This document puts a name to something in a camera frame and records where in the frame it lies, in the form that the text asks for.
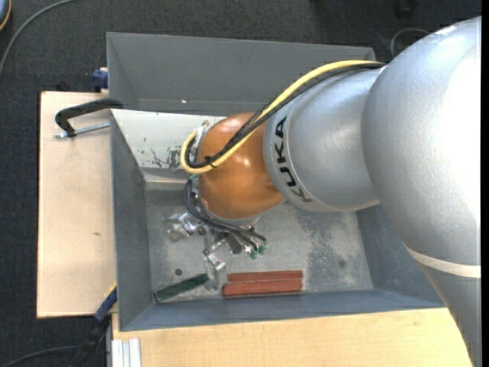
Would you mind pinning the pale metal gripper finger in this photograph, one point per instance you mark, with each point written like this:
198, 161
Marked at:
182, 226
216, 270

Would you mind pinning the pale wood board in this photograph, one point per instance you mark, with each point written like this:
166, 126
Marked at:
76, 212

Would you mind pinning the red-brown flat block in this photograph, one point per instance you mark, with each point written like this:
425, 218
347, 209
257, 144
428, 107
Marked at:
263, 275
261, 288

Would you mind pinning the grey metal bin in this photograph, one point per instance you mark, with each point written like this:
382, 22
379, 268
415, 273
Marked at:
160, 71

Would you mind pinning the dark green flat block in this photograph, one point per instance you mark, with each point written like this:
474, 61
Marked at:
179, 287

